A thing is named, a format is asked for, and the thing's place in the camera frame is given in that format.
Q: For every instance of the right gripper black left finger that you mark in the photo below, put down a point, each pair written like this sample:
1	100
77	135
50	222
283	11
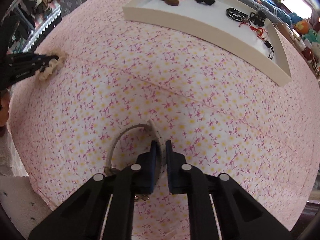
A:
103	207

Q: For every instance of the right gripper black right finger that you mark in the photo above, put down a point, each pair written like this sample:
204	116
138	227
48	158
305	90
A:
219	208

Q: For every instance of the orange plush toy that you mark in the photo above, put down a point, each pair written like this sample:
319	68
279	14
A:
302	27

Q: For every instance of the blue plush toy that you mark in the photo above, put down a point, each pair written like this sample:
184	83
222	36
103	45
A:
295	18

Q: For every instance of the white foam tray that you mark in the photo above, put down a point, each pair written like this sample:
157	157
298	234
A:
210	23

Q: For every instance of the cream scrunchie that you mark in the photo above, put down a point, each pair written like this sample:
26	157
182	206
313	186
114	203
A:
54	64

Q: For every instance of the pink floral tablecloth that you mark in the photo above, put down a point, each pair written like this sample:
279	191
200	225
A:
223	114

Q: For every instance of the red round jar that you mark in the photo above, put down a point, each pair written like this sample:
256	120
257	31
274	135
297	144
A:
308	54

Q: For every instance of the green plush toy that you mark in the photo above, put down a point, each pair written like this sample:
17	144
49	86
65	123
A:
310	37

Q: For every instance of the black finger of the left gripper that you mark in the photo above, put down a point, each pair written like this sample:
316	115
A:
32	60

